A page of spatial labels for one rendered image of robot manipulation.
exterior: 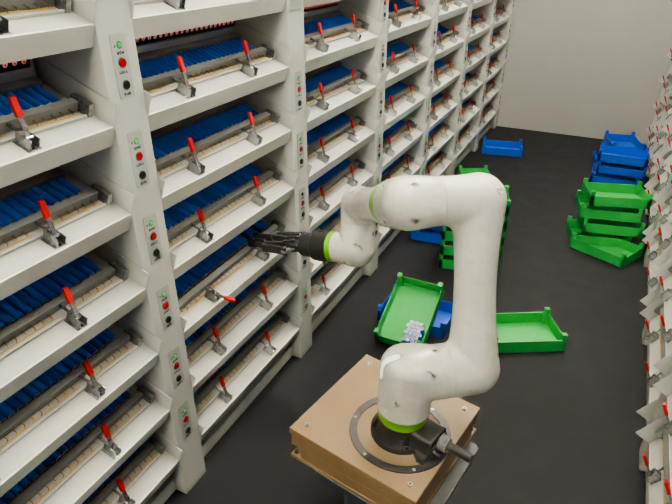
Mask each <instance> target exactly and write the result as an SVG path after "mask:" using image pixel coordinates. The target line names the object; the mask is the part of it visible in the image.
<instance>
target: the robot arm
mask: <svg viewBox="0 0 672 504"><path fill-rule="evenodd" d="M340 206H341V226H340V231H339V232H335V231H321V230H320V229H318V230H316V231H314V232H313V233H310V232H305V231H302V232H280V231H278V232H277V234H262V233H253V237H254V238H250V237H248V238H247V242H248V246H249V247H259V248H262V249H263V252H269V253H275V254H281V255H283V256H287V253H288V252H290V251H291V252H299V253H300V254H301V255H302V256H306V257H311V258H312V259H313V260H318V261H322V262H323V265H325V264H326V261H328V262H337V263H342V264H346V265H348V266H351V267H362V266H365V265H366V264H368V263H369V262H370V261H371V260H372V258H373V256H374V254H375V223H377V224H379V225H380V226H382V227H385V228H388V229H397V230H402V231H414V230H420V229H426V228H432V227H437V226H448V227H449V228H451V230H452V232H453V249H454V289H453V307H452V318H451V327H450V335H449V339H448V340H447V341H446V342H444V343H439V344H422V343H400V344H396V345H393V346H391V347H390V348H388V349H387V350H386V351H385V352H384V354H383V355H382V358H381V364H380V373H379V384H378V394H377V409H378V413H376V414H375V416H374V417H373V419H372V422H371V435H372V437H373V439H374V441H375V442H376V443H377V445H378V446H380V447H381V448H382V449H384V450H385V451H387V452H390V453H393V454H397V455H411V454H414V458H415V461H416V462H417V463H419V464H421V465H424V464H425V463H426V462H428V461H429V460H430V459H432V458H433V457H434V456H437V457H440V456H441V454H440V453H438V452H437V451H438V450H440V451H441V452H442V453H446V452H447V451H449V452H451V453H453V454H454V455H456V456H458V457H460V458H461V459H463V460H465V461H466V462H468V463H471V461H472V460H473V457H474V455H473V454H472V453H470V452H468V451H466V450H465V449H463V448H461V447H459V446H458V445H456V444H454V443H452V438H451V437H450V436H449V435H447V432H446V427H444V426H442V425H441V424H439V423H437V422H435V421H433V420H432V419H430V418H428V416H429V413H430V408H431V403H432V401H435V400H442V399H449V398H457V397H464V396H471V395H478V394H482V393H485V392H487V391H488V390H490V389H491V388H492V387H493V386H494V385H495V384H496V382H497V380H498V378H499V375H500V362H499V352H498V341H497V325H496V289H497V271H498V259H499V250H500V242H501V235H502V228H503V223H504V218H505V212H506V207H507V193H506V190H505V188H504V186H503V184H502V183H501V182H500V181H499V180H498V179H497V178H496V177H494V176H493V175H490V174H487V173H483V172H475V173H469V174H461V175H450V176H421V175H403V176H398V177H395V178H391V179H386V180H383V181H382V182H380V183H379V184H377V185H375V186H373V187H364V186H354V187H351V188H349V189H348V190H347V191H346V192H345V193H344V194H343V196H342V198H341V204H340ZM281 234H282V235H281Z"/></svg>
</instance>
